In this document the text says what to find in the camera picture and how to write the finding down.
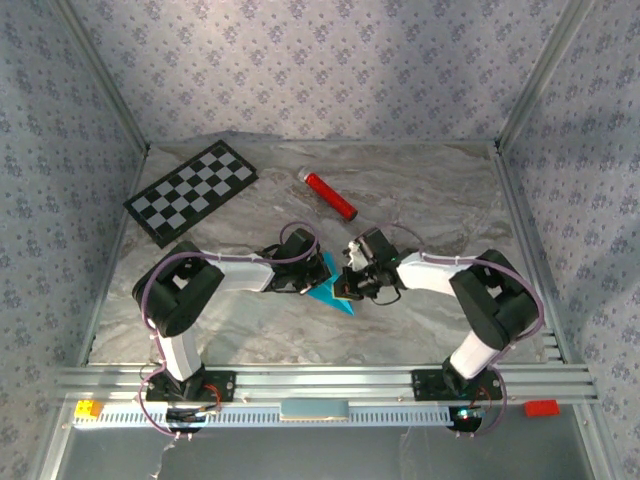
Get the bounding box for blue cloth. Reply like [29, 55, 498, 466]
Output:
[305, 251, 356, 317]

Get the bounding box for red tube with clear cap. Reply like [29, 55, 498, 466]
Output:
[297, 167, 359, 222]

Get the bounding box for black and white checkerboard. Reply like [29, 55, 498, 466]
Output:
[122, 139, 260, 250]

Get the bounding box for right controller board with LED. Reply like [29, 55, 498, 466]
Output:
[448, 405, 486, 432]

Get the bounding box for red toy brick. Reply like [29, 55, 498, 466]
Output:
[523, 399, 561, 418]

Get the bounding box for yellow toy brick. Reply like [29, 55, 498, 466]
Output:
[74, 399, 104, 420]

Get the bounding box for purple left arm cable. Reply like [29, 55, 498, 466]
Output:
[138, 220, 321, 444]

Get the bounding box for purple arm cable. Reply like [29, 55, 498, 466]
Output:
[355, 221, 546, 441]
[138, 220, 321, 444]

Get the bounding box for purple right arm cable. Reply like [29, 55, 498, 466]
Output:
[355, 221, 546, 441]

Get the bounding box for long aluminium base rail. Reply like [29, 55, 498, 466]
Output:
[54, 364, 600, 405]

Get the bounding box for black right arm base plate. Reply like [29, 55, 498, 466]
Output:
[410, 368, 504, 403]

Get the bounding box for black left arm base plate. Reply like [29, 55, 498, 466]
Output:
[144, 369, 237, 404]

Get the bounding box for white slotted cable duct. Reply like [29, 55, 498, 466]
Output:
[72, 399, 481, 429]

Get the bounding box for aluminium right side rail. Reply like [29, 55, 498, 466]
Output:
[492, 142, 571, 364]

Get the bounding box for slanted aluminium frame post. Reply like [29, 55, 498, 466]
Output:
[497, 0, 597, 149]
[49, 0, 151, 151]

